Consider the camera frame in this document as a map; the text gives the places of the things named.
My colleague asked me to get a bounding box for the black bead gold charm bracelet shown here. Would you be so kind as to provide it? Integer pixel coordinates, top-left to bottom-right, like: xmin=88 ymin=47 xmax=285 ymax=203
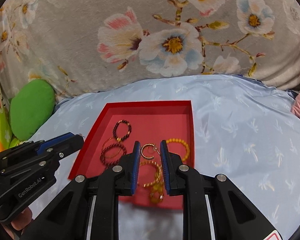
xmin=112 ymin=119 xmax=133 ymax=143

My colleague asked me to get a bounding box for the gold braided cuff bangle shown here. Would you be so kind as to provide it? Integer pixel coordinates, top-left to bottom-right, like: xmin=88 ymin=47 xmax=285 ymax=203
xmin=140 ymin=160 xmax=162 ymax=188

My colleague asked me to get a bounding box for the yellow amber bead bracelet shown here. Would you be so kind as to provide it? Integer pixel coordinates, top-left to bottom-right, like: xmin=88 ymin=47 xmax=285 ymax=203
xmin=148 ymin=171 xmax=166 ymax=205

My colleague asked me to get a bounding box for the grey floral blanket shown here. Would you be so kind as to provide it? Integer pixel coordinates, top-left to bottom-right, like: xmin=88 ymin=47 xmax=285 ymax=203
xmin=0 ymin=0 xmax=300 ymax=100

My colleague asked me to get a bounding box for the person's left hand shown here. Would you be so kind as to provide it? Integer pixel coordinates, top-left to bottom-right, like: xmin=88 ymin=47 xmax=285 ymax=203
xmin=3 ymin=207 xmax=33 ymax=239

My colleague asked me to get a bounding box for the small gold hoop earring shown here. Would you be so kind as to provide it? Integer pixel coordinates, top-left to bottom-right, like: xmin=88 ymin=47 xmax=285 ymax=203
xmin=141 ymin=143 xmax=160 ymax=160

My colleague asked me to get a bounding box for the thin gold bangle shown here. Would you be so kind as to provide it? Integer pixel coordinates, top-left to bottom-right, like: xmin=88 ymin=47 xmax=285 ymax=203
xmin=101 ymin=137 xmax=125 ymax=159

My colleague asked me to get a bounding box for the green plush cushion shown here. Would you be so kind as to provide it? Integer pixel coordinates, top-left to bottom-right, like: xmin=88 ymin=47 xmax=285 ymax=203
xmin=10 ymin=79 xmax=55 ymax=141

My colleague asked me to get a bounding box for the orange bead bracelet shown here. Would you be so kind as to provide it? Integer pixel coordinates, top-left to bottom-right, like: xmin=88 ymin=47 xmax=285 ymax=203
xmin=166 ymin=138 xmax=191 ymax=163

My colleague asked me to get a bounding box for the red shallow box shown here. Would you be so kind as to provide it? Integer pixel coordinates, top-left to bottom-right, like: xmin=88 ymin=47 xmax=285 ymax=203
xmin=67 ymin=100 xmax=196 ymax=210

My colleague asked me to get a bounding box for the dark red bead bracelet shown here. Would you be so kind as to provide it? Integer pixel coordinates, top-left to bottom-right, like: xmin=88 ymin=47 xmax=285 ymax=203
xmin=99 ymin=142 xmax=128 ymax=170

